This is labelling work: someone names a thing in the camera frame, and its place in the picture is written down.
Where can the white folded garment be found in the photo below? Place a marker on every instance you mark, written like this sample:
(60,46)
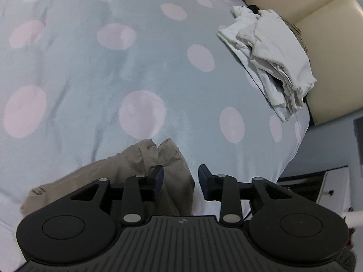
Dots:
(241,51)

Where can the bed with polka-dot sheet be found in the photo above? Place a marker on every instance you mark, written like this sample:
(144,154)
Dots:
(113,76)

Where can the brown patterned cloth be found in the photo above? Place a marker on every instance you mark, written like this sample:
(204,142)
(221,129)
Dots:
(297,34)

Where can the cream padded headboard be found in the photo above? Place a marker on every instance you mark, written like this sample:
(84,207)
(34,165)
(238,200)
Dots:
(334,34)

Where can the taupe long-sleeve shirt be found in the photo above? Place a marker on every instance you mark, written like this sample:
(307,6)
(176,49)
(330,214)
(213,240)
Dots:
(133,158)

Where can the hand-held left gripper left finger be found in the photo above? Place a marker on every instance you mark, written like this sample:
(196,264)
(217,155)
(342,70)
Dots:
(157,180)

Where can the white nightstand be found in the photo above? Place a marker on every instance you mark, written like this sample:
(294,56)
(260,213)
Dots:
(334,187)

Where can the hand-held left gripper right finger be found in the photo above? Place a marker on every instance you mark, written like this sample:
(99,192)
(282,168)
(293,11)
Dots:
(204,184)

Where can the off-white folded garment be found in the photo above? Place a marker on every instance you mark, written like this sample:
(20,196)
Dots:
(278,48)

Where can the small black item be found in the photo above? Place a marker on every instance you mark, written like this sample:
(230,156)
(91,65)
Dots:
(253,8)

